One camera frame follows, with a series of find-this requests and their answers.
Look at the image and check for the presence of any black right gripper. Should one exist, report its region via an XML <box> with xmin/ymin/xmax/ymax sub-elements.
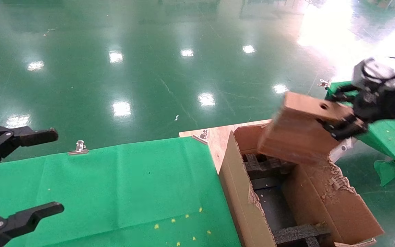
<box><xmin>316</xmin><ymin>74</ymin><xmax>395</xmax><ymax>141</ymax></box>

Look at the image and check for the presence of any small brown cardboard box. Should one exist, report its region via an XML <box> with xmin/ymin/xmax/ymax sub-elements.
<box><xmin>256</xmin><ymin>91</ymin><xmax>356</xmax><ymax>167</ymax></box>

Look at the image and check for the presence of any large open cardboard carton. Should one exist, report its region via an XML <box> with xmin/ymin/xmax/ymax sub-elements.
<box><xmin>218</xmin><ymin>124</ymin><xmax>385</xmax><ymax>247</ymax></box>

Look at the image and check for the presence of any green table cloth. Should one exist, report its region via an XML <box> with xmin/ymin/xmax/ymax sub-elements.
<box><xmin>324</xmin><ymin>81</ymin><xmax>395</xmax><ymax>187</ymax></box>
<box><xmin>0</xmin><ymin>137</ymin><xmax>241</xmax><ymax>247</ymax></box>

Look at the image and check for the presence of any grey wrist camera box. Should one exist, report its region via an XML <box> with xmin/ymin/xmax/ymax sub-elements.
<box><xmin>352</xmin><ymin>57</ymin><xmax>395</xmax><ymax>90</ymax></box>

